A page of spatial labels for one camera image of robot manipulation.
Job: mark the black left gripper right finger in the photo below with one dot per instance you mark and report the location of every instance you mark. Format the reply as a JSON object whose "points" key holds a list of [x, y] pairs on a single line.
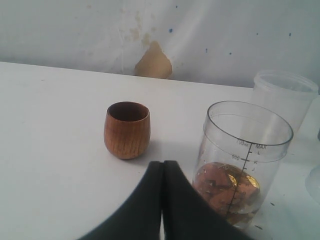
{"points": [[186, 215]]}

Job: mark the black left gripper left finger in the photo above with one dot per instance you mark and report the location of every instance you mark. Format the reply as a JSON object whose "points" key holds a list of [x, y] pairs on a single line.
{"points": [[139, 217]]}

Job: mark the brown wooden pieces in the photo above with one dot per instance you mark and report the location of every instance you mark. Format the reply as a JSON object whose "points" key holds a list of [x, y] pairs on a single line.
{"points": [[229, 191]]}

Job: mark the brown wooden cup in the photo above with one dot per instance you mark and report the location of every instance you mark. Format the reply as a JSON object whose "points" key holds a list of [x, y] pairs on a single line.
{"points": [[127, 129]]}

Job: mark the clear measuring shaker cup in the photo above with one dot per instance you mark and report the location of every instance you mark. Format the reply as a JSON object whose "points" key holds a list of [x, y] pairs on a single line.
{"points": [[247, 136]]}

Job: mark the frosted plastic tall container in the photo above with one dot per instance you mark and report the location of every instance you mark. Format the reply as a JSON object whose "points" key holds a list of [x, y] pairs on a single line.
{"points": [[286, 94]]}

